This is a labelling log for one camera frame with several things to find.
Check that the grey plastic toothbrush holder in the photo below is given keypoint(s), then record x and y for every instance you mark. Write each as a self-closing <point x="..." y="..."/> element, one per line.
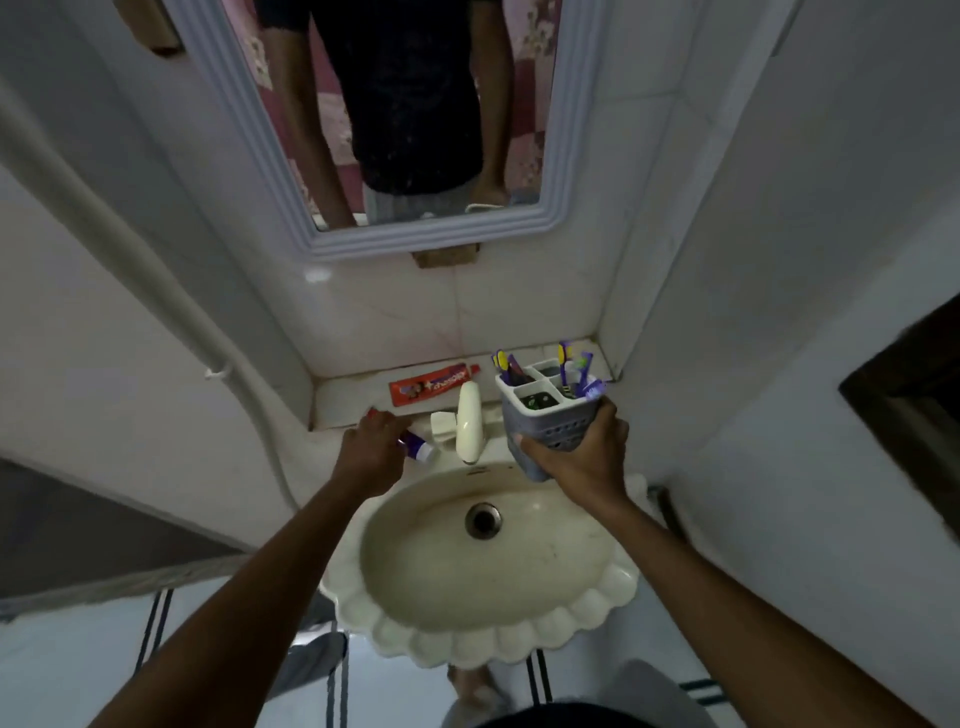
<point x="544" y="420"/>

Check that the person's left fingers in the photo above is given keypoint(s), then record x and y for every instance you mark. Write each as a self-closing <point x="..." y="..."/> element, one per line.
<point x="396" y="429"/>

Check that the red toothpaste tube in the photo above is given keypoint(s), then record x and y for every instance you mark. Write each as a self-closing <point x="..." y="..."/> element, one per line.
<point x="435" y="385"/>

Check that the white framed wall mirror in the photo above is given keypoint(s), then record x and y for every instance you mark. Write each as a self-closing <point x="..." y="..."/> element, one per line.
<point x="397" y="112"/>

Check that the person's foot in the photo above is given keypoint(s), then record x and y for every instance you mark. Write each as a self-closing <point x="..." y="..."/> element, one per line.
<point x="474" y="688"/>

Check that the purple and white toothbrush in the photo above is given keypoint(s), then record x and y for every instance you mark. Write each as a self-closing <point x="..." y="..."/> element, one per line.
<point x="592" y="389"/>

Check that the purple and white tube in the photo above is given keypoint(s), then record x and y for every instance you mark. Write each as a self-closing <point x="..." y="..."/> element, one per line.
<point x="418" y="448"/>

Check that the person's left hand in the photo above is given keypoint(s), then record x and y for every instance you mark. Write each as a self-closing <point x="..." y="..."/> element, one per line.
<point x="371" y="454"/>

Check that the person's right hand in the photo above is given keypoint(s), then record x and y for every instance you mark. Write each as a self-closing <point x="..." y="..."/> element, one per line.
<point x="592" y="472"/>

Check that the metal sink drain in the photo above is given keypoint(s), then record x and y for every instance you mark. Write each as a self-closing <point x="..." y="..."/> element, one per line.
<point x="482" y="520"/>

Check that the white pipe clip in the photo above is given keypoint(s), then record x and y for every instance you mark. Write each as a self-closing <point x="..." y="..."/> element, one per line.
<point x="216" y="373"/>

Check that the dark wooden window frame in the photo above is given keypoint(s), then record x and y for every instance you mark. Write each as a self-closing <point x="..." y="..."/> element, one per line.
<point x="911" y="405"/>

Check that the person's black shirt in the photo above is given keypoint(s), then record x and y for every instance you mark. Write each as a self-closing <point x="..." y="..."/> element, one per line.
<point x="570" y="718"/>

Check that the dark purple toothbrush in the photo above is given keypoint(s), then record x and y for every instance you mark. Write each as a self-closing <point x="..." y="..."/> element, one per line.
<point x="519" y="371"/>

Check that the cream scalloped sink basin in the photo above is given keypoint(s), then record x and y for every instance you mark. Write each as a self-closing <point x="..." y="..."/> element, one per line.
<point x="480" y="585"/>

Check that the wooden mirror support block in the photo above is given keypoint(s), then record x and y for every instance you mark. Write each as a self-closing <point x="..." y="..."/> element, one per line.
<point x="444" y="256"/>

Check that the person's left forearm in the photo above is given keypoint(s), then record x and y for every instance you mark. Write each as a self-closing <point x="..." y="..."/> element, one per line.
<point x="255" y="607"/>

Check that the purple and yellow toothbrush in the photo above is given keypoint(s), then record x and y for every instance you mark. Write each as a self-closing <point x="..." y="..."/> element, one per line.
<point x="501" y="366"/>
<point x="563" y="360"/>

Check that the person's right forearm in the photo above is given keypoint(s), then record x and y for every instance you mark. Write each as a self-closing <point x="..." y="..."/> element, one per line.
<point x="720" y="622"/>

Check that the wooden wall block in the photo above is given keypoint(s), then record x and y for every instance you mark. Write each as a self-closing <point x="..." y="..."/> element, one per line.
<point x="150" y="26"/>

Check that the white wall pipe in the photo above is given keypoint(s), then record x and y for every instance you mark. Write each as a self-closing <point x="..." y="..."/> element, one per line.
<point x="150" y="277"/>

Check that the person's right thumb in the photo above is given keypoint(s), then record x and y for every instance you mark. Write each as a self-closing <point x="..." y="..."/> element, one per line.
<point x="541" y="452"/>

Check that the grey sink supply pipe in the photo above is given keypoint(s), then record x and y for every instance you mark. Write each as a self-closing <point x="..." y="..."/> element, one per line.
<point x="664" y="506"/>

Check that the white plastic faucet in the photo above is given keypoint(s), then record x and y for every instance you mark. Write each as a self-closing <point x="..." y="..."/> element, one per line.
<point x="469" y="424"/>

